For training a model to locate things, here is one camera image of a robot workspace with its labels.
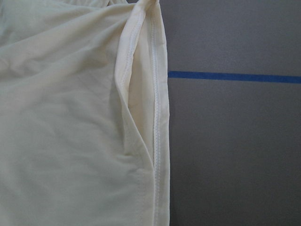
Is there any brown table mat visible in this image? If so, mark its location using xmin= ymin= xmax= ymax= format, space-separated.
xmin=159 ymin=0 xmax=301 ymax=226

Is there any cream long-sleeve printed shirt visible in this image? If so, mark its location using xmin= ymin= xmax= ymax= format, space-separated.
xmin=0 ymin=0 xmax=170 ymax=226

